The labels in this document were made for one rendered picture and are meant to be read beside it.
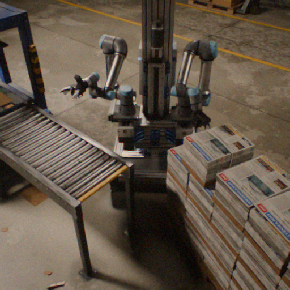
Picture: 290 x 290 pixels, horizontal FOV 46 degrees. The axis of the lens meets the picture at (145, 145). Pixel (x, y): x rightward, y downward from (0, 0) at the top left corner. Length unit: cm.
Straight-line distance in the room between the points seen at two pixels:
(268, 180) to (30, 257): 196
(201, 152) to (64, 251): 147
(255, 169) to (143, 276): 126
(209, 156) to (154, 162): 129
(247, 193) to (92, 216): 166
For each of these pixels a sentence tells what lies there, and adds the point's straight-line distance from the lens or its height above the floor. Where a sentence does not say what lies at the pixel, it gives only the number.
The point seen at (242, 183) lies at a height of 107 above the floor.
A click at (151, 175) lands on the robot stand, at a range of 320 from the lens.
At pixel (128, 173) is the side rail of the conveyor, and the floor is 73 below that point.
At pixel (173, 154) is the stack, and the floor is 83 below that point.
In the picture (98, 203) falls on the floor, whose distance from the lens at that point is 330.
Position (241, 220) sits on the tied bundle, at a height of 91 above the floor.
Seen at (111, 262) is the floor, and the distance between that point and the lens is 290.
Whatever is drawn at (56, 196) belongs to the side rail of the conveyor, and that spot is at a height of 77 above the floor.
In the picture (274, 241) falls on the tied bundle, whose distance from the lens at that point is 186.
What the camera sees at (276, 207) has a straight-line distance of 194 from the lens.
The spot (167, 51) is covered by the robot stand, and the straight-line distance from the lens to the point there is 285.
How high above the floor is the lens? 243
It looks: 39 degrees down
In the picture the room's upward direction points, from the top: straight up
